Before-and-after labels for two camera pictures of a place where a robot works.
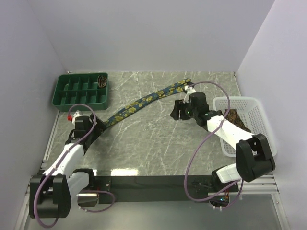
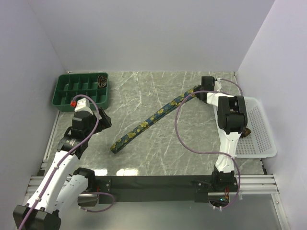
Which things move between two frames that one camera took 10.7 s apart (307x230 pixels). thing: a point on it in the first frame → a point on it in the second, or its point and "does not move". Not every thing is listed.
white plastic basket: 253,113 does not move
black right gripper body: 187,112 → 199,88
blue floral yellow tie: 178,87 → 191,93
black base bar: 155,189 does not move
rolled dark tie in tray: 101,81 does not move
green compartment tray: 91,88 does not move
